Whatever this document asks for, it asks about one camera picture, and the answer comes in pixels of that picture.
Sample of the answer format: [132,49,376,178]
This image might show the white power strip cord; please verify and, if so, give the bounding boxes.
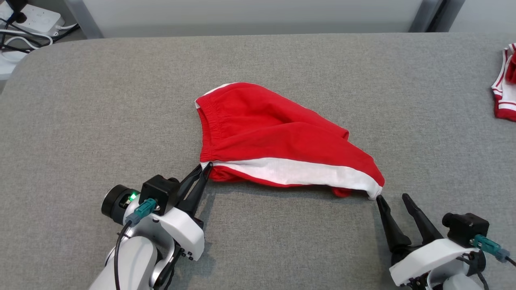
[54,23,80,41]

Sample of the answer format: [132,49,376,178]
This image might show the narrow white partition panel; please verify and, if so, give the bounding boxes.
[447,0,516,33]

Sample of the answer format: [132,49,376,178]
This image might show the teal camera connector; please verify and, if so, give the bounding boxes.
[125,198,157,226]
[470,234,511,263]

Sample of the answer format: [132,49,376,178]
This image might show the wide white partition panel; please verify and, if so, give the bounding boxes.
[64,0,443,39]

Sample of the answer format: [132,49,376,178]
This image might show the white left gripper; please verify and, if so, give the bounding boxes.
[155,162,213,262]

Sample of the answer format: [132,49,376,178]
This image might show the teal left camera connector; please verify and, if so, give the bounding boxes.
[125,198,157,226]

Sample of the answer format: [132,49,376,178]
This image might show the black power adapter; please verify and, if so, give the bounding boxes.
[3,0,29,24]

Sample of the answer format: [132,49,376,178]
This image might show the red shorts with white stripe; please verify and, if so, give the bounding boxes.
[195,82,386,201]

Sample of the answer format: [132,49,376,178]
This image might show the plain white power strip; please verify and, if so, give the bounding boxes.
[0,50,29,81]

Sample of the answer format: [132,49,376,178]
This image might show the red Bulls 23 jersey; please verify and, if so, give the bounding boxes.
[491,42,516,122]

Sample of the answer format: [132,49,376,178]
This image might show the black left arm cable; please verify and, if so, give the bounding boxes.
[114,221,134,290]

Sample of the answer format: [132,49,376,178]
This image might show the white power strip with sockets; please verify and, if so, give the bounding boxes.
[0,3,66,37]

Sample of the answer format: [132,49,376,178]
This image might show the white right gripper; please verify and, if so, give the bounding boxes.
[376,193,481,288]

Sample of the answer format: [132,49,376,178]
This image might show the teal right camera connector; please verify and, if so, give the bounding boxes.
[470,234,511,263]

